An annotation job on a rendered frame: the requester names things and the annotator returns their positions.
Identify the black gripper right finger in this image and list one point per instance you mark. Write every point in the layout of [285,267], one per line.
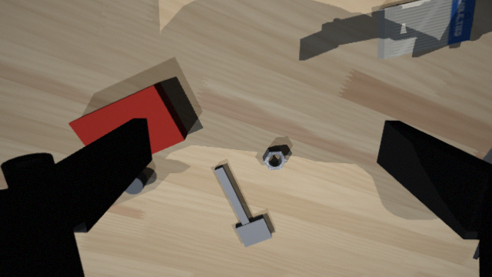
[455,185]

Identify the red rectangular block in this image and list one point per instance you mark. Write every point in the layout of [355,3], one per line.
[165,127]

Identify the grey cylinder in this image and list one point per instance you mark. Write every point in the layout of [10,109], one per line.
[137,185]

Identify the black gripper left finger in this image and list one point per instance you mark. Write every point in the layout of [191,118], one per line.
[36,234]

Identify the grey hex nut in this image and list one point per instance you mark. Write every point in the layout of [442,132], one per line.
[274,165]

